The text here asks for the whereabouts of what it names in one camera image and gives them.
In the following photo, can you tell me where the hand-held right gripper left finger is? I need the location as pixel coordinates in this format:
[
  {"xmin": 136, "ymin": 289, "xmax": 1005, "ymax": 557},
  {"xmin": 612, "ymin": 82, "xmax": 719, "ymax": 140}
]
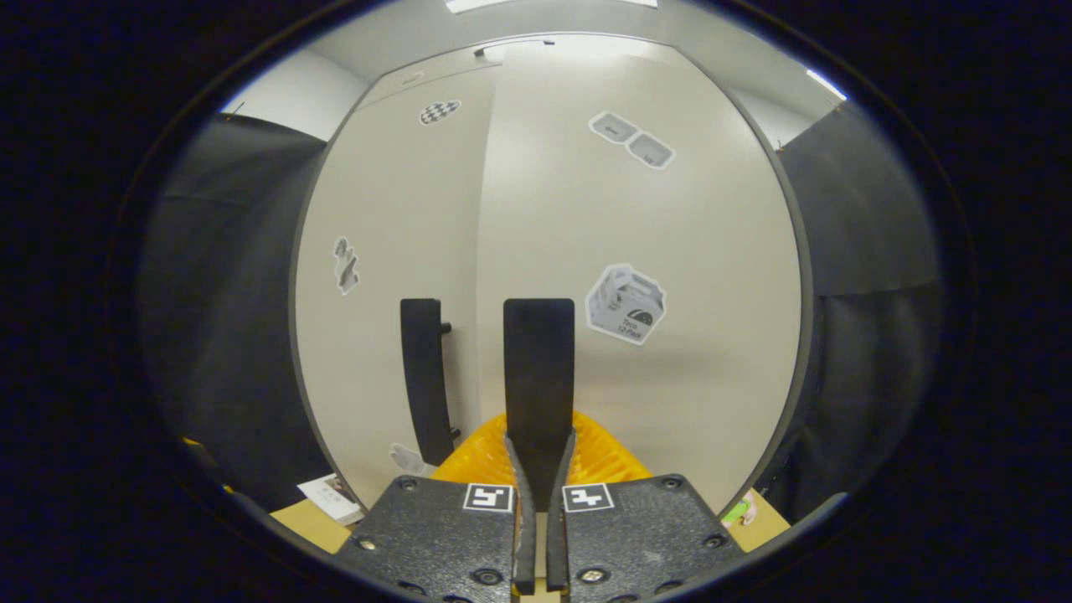
[{"xmin": 335, "ymin": 410, "xmax": 538, "ymax": 603}]

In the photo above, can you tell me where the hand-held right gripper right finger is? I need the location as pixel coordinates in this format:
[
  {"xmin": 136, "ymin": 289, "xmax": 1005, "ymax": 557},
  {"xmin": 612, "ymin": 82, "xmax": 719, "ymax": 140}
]
[{"xmin": 548, "ymin": 410, "xmax": 746, "ymax": 603}]

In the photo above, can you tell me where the black door handle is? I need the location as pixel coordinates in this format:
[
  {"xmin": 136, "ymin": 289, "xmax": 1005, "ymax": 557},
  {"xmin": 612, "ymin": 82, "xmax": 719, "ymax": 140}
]
[
  {"xmin": 502, "ymin": 298, "xmax": 576, "ymax": 512},
  {"xmin": 399, "ymin": 298, "xmax": 459, "ymax": 466}
]

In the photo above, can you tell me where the beige cabinet door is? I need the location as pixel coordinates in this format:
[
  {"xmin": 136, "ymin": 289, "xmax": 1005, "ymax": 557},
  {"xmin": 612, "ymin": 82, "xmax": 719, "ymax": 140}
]
[
  {"xmin": 476, "ymin": 33, "xmax": 813, "ymax": 520},
  {"xmin": 293, "ymin": 67, "xmax": 497, "ymax": 508}
]

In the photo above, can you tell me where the white booklet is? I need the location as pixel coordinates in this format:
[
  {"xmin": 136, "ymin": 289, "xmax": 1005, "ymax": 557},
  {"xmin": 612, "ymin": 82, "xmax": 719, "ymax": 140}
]
[{"xmin": 297, "ymin": 473, "xmax": 366, "ymax": 525}]

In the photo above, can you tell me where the black backdrop cloth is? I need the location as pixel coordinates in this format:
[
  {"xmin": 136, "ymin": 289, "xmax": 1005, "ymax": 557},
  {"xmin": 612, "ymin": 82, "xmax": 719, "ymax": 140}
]
[
  {"xmin": 138, "ymin": 113, "xmax": 336, "ymax": 513},
  {"xmin": 754, "ymin": 100, "xmax": 945, "ymax": 524}
]

